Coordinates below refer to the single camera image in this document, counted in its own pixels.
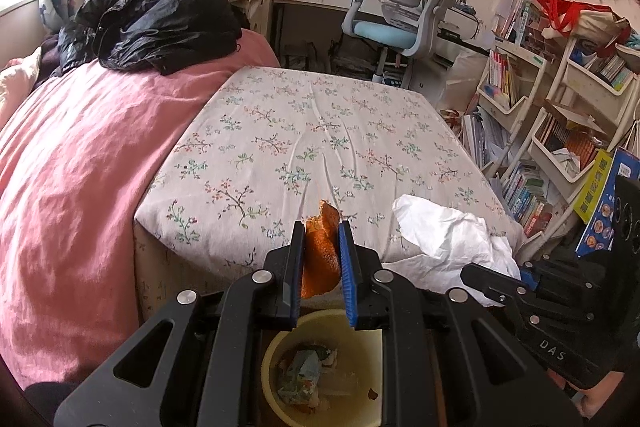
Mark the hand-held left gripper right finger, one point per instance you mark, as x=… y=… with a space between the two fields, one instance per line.
x=348 y=282

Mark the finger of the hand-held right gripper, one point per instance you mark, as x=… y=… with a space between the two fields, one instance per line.
x=492 y=287

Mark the grey bag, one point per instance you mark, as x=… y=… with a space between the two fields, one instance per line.
x=300 y=54

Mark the white book rack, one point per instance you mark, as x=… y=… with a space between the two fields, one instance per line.
x=495 y=104
x=555 y=167

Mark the pink white pillow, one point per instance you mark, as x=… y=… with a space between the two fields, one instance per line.
x=15 y=92

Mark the blue printed box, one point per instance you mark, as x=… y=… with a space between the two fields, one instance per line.
x=595 y=207

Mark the beige tote bag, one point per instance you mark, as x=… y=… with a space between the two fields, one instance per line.
x=595 y=27

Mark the red bag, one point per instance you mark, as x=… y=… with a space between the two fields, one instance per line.
x=555 y=4

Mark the large white floor bag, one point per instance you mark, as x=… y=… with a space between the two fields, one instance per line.
x=465 y=72

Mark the black puffer jacket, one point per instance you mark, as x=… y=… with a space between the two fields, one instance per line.
x=160 y=22

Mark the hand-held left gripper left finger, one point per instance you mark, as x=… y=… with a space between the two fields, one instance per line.
x=295 y=282

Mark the row of colourful books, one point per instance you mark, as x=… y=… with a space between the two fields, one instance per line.
x=525 y=202

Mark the blue white carton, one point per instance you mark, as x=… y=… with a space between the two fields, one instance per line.
x=300 y=377

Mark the pink bed blanket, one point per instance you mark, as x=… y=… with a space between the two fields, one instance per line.
x=75 y=182

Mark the dark purple cloth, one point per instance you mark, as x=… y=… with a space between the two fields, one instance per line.
x=50 y=57

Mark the pile of papers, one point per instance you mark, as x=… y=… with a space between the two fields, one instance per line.
x=480 y=137

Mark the white tissue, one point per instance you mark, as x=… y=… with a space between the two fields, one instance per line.
x=440 y=237

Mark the yellow trash bin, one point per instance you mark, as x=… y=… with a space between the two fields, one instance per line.
x=350 y=342

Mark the short orange peel piece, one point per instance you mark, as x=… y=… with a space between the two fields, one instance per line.
x=322 y=252

